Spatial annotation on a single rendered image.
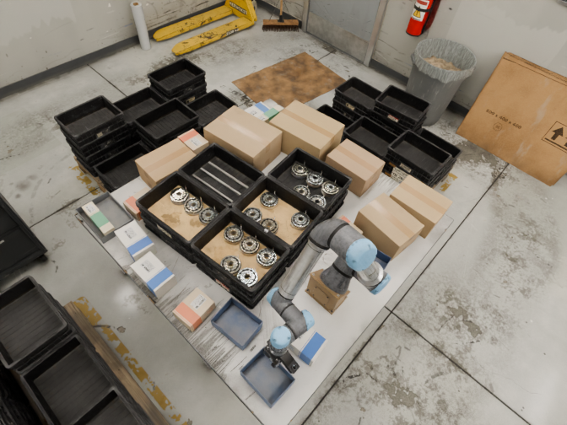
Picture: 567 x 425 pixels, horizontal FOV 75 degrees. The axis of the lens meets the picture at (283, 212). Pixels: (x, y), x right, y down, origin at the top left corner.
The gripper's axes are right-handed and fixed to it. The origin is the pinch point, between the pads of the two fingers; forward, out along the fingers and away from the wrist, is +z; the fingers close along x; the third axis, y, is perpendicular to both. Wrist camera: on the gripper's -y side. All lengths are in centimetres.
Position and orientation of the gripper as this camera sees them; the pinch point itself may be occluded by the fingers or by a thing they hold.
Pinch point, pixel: (278, 363)
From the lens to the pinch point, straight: 180.6
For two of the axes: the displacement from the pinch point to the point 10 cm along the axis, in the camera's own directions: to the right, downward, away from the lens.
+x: -7.0, 5.5, -4.6
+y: -7.1, -5.9, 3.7
